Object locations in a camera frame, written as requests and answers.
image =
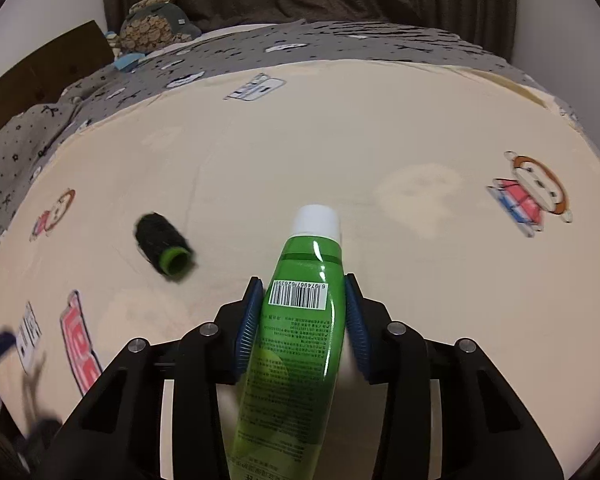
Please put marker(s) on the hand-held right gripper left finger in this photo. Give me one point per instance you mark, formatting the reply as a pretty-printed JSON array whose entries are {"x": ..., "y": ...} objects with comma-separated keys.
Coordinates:
[{"x": 247, "y": 340}]

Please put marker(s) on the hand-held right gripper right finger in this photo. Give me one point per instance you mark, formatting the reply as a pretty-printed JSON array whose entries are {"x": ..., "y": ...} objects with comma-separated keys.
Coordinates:
[{"x": 360, "y": 340}]

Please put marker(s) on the green tube with white cap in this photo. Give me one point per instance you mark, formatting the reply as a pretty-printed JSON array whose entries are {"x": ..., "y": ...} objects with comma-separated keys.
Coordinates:
[{"x": 290, "y": 360}]

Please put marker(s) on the black thread spool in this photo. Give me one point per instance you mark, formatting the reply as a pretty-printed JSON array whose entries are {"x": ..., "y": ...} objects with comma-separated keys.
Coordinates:
[{"x": 160, "y": 240}]

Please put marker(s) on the dark wooden headboard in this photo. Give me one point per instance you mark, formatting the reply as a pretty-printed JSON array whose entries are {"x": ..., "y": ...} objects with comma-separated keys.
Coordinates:
[{"x": 40, "y": 75}]

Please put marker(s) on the grey printed quilt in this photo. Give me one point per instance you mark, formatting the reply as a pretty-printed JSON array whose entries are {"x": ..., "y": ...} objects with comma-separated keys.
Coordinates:
[{"x": 330, "y": 40}]

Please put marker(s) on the light blue cloth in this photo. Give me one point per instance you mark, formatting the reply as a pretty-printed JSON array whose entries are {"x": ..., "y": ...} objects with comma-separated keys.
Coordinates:
[{"x": 126, "y": 61}]

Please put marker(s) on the patterned plush toy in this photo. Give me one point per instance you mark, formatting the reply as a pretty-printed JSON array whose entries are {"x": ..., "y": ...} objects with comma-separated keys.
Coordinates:
[{"x": 150, "y": 25}]

